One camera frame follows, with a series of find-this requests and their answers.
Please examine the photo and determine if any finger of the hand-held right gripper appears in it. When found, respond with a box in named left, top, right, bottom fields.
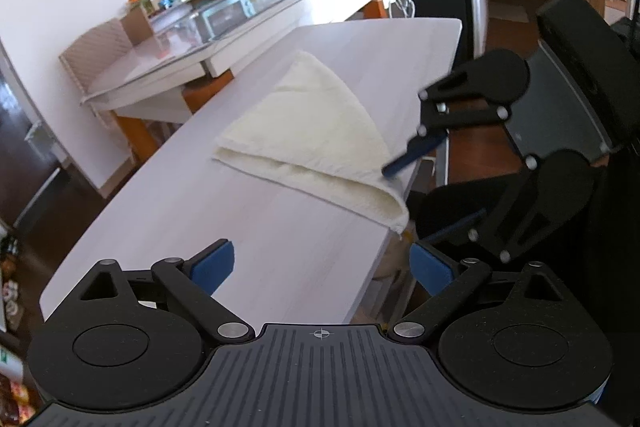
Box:
left=381, top=79, right=511, bottom=180
left=422, top=154, right=551, bottom=264

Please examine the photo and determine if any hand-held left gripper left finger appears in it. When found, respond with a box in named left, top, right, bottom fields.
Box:
left=80, top=238, right=257, bottom=343

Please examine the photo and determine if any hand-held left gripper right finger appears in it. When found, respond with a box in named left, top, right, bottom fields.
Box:
left=409, top=241, right=568, bottom=343

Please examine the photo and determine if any cream towel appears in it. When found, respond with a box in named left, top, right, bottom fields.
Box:
left=212, top=50, right=411, bottom=235

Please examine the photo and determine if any person's black clothing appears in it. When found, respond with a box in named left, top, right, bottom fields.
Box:
left=415, top=14, right=640, bottom=427

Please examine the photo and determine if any white glass-top side table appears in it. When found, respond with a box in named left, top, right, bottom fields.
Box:
left=80, top=0, right=386, bottom=130

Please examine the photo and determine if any beige patterned chair back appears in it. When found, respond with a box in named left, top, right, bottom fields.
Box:
left=59, top=18, right=136, bottom=90

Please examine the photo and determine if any small cardboard box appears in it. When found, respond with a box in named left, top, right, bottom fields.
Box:
left=121, top=4, right=153, bottom=48

